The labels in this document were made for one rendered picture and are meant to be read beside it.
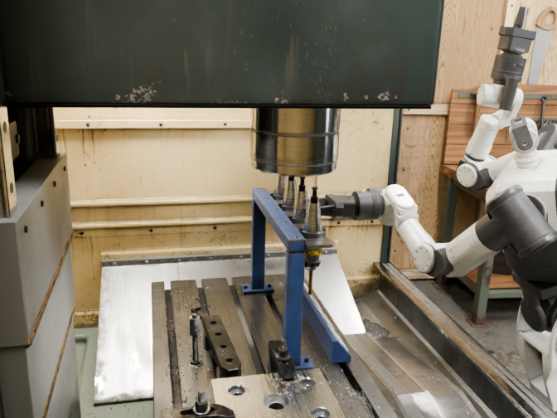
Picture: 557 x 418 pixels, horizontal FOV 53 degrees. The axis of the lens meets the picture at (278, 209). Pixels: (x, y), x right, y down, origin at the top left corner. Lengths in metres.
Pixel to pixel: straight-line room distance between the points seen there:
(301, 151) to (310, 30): 0.20
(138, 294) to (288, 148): 1.20
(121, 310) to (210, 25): 1.31
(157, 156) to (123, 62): 1.19
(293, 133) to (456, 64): 3.14
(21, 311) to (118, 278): 1.27
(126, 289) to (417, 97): 1.37
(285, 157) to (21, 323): 0.47
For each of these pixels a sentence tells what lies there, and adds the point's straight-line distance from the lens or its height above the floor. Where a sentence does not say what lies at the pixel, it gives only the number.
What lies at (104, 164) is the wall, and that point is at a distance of 2.03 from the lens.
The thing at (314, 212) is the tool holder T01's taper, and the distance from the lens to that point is 1.29.
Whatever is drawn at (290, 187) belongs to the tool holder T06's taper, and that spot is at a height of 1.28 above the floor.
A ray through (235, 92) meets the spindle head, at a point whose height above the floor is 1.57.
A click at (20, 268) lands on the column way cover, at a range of 0.81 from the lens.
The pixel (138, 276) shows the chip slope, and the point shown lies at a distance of 2.08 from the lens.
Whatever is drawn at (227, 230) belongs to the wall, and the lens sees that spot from 2.11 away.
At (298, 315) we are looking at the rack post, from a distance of 1.32.
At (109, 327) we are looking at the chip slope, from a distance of 1.95.
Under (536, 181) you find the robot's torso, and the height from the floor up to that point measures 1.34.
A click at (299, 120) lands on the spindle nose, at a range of 0.93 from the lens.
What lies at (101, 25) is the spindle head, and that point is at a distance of 0.85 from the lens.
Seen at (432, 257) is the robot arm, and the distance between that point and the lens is 1.52.
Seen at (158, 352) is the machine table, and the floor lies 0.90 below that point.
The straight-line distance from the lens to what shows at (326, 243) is 1.26.
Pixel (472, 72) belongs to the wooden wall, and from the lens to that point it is 4.07.
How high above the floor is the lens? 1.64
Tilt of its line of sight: 16 degrees down
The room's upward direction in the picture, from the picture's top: 2 degrees clockwise
